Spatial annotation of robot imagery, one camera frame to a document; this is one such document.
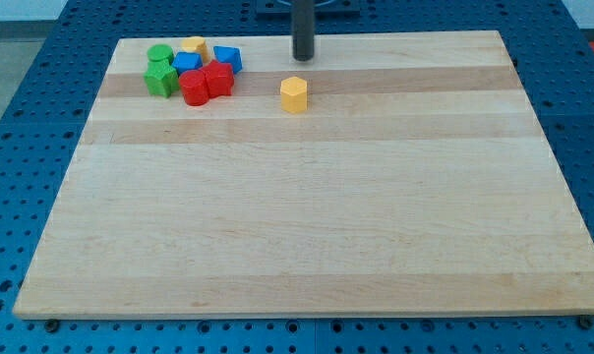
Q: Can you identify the red cylinder block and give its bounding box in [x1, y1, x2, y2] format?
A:
[178, 70, 209, 106]

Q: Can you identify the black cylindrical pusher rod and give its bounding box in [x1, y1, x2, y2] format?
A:
[291, 0, 316, 62]

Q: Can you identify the wooden board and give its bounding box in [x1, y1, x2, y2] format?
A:
[13, 30, 594, 320]

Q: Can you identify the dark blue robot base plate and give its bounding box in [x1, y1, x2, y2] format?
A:
[252, 0, 361, 20]

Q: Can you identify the green star block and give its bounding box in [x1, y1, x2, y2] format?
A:
[144, 60, 180, 97]

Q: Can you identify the yellow heart block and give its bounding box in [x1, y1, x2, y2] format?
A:
[181, 36, 210, 63]

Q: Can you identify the blue triangle block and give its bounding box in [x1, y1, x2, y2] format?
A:
[213, 46, 243, 74]

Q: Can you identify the red star block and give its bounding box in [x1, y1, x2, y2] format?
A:
[201, 60, 234, 98]

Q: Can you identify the blue cube block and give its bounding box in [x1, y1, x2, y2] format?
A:
[172, 52, 203, 75]

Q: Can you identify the green cylinder block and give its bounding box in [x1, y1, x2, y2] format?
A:
[147, 43, 174, 65]

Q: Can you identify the yellow hexagon block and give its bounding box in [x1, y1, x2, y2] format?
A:
[280, 77, 308, 113]

